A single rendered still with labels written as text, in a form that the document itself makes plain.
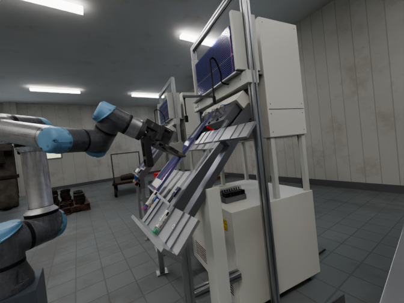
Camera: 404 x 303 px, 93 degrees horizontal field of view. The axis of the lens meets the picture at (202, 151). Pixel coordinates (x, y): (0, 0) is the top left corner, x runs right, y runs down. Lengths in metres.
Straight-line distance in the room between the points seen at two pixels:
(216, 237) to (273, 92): 0.90
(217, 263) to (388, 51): 3.82
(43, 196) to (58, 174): 8.04
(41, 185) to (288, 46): 1.54
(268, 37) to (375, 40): 2.94
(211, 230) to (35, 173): 0.75
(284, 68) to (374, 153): 2.88
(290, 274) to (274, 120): 0.95
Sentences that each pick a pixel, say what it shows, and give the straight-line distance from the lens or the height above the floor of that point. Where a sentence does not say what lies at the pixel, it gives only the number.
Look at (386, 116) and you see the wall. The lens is 3.99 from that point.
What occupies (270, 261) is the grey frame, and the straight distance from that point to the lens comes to 1.30.
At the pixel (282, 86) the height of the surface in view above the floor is 1.31.
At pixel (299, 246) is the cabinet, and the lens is 1.49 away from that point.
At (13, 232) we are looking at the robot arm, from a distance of 1.00.
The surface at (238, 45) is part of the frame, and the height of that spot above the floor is 1.52.
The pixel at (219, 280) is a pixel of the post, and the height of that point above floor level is 0.48.
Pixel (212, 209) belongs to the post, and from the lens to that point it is 0.74.
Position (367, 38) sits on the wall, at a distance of 4.25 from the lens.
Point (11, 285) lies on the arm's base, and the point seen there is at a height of 0.58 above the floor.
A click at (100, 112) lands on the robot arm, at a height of 1.13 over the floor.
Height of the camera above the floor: 0.98
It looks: 1 degrees down
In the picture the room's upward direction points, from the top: 6 degrees counter-clockwise
